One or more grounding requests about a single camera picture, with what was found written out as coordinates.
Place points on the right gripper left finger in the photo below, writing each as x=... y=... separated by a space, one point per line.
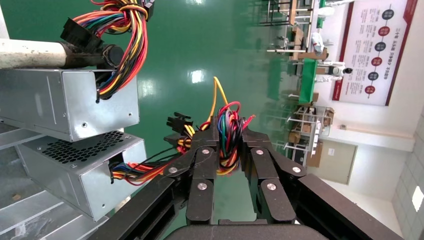
x=200 y=198

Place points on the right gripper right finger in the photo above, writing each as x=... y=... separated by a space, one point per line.
x=276 y=198

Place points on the grey door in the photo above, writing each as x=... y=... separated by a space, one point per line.
x=334 y=162

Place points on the metal shelf rack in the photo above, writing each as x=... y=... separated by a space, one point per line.
x=311 y=122

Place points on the green topped table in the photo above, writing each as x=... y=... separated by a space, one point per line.
x=308 y=79

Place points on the white humanoid robot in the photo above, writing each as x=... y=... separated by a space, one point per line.
x=338 y=70

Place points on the white wrapped object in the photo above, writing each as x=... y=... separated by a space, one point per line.
x=317 y=43

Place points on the clear plastic divider tray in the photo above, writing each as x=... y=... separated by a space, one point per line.
x=26 y=212

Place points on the long white conveyor pipe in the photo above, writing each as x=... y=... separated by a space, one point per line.
x=33 y=53

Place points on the white wall poster red circles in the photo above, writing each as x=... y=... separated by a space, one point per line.
x=374 y=49

